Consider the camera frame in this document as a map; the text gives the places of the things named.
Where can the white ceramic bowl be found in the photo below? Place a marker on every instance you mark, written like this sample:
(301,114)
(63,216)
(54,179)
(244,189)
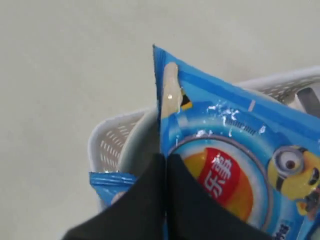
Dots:
(142,142)

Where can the black metal cup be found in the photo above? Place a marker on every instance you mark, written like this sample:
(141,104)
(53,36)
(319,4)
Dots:
(309,101)

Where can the blue potato chips bag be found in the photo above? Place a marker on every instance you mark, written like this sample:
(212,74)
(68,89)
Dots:
(258,159)

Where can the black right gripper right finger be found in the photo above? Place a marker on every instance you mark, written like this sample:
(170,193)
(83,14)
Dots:
(193,215)

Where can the white woven plastic basket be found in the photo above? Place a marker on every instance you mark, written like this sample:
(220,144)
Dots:
(108,138)

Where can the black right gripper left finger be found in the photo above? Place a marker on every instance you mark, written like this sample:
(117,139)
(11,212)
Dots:
(138,215)

